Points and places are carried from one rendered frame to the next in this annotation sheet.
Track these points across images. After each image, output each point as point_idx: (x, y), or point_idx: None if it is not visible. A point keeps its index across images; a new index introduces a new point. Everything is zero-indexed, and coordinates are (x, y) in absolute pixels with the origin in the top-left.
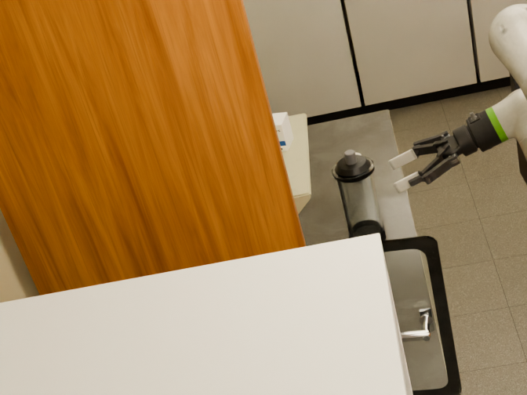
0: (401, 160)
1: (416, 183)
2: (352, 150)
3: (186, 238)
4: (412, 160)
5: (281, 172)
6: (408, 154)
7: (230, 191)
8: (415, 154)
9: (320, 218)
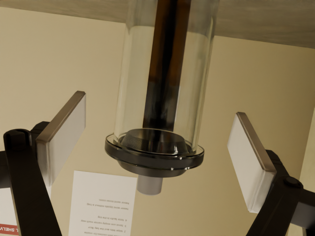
0: (72, 132)
1: (283, 167)
2: (142, 193)
3: None
4: (57, 130)
5: None
6: (59, 164)
7: None
8: (39, 159)
9: None
